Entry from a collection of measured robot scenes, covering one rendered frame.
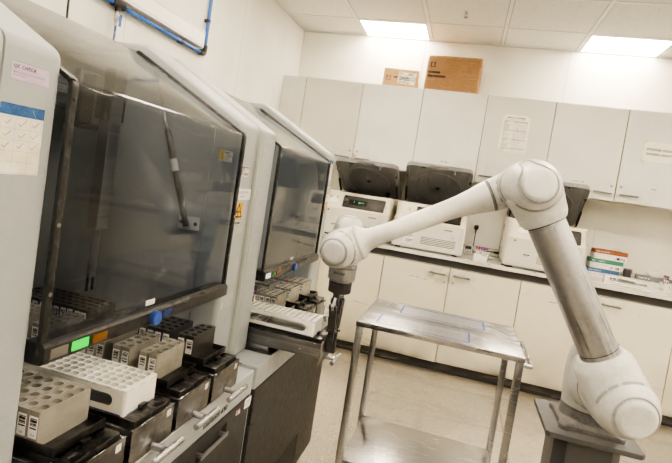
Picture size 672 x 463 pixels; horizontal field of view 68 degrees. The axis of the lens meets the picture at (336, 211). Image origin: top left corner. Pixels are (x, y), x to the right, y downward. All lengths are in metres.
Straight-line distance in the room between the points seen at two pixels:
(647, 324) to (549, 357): 0.69
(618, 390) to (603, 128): 3.03
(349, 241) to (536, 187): 0.50
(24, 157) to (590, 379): 1.33
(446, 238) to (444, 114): 1.03
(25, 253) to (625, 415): 1.32
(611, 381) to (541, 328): 2.52
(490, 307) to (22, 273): 3.42
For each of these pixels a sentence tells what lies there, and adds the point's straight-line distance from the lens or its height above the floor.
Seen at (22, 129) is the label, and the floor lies 1.32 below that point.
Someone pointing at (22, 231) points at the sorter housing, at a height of 1.17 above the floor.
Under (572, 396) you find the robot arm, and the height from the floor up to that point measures 0.79.
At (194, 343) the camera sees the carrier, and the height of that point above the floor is 0.86.
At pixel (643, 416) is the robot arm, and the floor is 0.87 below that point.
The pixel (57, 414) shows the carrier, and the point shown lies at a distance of 0.99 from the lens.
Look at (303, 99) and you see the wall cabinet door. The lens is 4.45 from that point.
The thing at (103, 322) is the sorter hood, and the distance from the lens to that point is 1.00.
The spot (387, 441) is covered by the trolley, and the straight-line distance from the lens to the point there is 2.29.
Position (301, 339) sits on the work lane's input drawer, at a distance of 1.62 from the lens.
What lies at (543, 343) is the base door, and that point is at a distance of 4.01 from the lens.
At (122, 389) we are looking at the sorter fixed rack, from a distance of 1.07.
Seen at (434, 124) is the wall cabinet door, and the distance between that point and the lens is 4.18.
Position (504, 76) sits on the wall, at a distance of 4.61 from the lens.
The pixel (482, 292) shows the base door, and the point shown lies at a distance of 3.89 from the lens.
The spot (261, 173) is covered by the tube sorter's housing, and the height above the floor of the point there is 1.31.
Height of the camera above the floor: 1.31
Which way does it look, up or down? 3 degrees down
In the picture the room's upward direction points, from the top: 9 degrees clockwise
